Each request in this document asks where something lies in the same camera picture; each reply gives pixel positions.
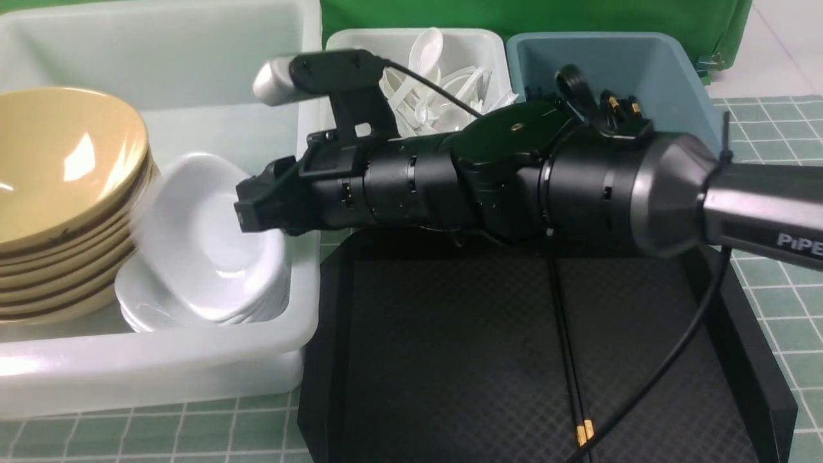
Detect large white plastic tub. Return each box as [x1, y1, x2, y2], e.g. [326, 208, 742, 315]
[1, 1, 321, 420]

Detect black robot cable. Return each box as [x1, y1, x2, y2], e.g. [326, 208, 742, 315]
[379, 58, 734, 463]

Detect white spoon bin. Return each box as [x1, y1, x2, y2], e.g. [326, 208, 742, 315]
[319, 28, 515, 139]

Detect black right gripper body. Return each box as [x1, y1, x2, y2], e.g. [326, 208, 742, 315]
[234, 130, 367, 235]

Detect white square dish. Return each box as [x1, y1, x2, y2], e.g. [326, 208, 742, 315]
[131, 152, 291, 325]

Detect stack of yellow bowls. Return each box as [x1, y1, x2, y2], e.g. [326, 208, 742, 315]
[0, 148, 161, 325]

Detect black chopstick right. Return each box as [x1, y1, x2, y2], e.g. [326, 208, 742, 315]
[550, 254, 595, 444]

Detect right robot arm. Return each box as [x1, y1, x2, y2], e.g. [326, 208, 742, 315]
[235, 56, 821, 270]

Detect teal plastic bin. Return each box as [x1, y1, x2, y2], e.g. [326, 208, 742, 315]
[506, 32, 722, 153]

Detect white spoons pile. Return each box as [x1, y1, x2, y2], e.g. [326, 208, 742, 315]
[379, 28, 518, 138]

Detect metal binder clip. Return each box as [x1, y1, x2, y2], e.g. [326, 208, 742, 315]
[694, 53, 726, 75]

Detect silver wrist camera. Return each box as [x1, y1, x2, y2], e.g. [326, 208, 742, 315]
[252, 49, 400, 141]

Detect black chopstick left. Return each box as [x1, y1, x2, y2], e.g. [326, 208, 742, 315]
[545, 248, 587, 448]

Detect green backdrop cloth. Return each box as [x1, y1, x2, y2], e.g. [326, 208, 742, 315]
[0, 0, 753, 84]

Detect green checkered table mat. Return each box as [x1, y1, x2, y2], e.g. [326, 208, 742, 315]
[1, 96, 822, 462]

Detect stack of white dishes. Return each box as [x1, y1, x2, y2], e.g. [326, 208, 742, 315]
[114, 255, 291, 333]

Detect black chopstick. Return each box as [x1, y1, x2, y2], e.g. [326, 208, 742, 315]
[545, 248, 587, 448]
[550, 254, 595, 444]

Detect black chopsticks in bin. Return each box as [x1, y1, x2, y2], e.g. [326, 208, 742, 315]
[525, 86, 647, 123]

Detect yellow noodle bowl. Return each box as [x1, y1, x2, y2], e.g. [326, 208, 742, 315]
[1, 87, 149, 253]

